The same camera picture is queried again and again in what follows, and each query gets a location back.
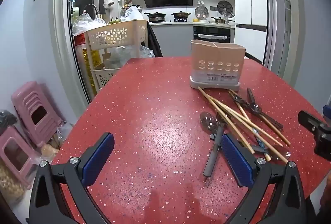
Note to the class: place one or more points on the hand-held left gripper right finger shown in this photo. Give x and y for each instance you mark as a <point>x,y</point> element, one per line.
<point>236,159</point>

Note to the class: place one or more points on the black built-in oven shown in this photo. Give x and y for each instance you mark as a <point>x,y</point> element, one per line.
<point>212,32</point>

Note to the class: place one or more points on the beige plastic utensil holder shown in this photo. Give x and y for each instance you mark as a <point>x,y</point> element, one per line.
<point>217,58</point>

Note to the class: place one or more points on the bag of beige beans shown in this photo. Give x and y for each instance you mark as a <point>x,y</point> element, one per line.
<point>9,187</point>

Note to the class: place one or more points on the white refrigerator with magnets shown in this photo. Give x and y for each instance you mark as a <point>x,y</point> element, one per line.
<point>252,6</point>

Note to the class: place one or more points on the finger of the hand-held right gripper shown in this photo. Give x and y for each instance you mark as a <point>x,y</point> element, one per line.
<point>328,111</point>
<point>309,120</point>

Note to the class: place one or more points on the clear plastic spoon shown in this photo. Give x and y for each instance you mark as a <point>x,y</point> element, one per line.
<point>281,154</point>

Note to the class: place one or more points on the yellow bowl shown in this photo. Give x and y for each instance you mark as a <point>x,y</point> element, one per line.
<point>195,20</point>

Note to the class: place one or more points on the grey door frame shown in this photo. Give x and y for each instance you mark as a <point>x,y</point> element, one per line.
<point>60,32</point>

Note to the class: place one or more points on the person's right hand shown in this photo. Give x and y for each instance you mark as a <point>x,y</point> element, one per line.
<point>327,195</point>

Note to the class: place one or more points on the black cooking pot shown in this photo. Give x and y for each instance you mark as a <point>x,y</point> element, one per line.
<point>181,16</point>

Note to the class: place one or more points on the hanging round divided tray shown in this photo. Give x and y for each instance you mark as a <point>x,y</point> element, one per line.
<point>225,7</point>

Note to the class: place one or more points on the small steel pot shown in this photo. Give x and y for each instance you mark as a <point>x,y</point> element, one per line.
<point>219,20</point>

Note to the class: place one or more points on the hanging steel steamer rack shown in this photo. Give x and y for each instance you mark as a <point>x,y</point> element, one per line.
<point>200,11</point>

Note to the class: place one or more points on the black wok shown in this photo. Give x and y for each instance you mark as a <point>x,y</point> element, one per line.
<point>156,17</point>

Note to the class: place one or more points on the black kitchen faucet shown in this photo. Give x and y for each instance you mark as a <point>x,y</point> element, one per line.
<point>90,8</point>

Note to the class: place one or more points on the black hanging garment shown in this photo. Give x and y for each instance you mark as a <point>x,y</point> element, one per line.
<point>154,42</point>

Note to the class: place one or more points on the hanging white plastic bag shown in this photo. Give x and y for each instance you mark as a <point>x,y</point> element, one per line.
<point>108,1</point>

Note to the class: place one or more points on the grey kitchen counter cabinet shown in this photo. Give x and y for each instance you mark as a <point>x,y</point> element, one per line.
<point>175,37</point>

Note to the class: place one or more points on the dark transparent spoon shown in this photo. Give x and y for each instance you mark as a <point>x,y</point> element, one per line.
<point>238,100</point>
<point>254,107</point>

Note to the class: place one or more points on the beige plastic storage cart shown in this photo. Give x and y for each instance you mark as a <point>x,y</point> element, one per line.
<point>116,33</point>

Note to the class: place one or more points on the yellow oil bottle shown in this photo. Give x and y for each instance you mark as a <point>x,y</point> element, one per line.
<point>89,66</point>

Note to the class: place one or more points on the black plastic bag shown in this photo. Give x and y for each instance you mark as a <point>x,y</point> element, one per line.
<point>7,120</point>

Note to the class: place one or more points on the wooden chopstick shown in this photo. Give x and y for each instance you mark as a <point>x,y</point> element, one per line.
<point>274,152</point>
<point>271,128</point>
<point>258,129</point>
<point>212,103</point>

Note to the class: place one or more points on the clear plastic bags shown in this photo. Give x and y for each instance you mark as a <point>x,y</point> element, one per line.
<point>86,23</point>

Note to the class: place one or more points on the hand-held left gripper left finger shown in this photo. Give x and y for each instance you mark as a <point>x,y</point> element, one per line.
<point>99,159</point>

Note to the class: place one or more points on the pink plastic stool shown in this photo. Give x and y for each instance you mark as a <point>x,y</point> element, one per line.
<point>36,112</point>
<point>15,154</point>

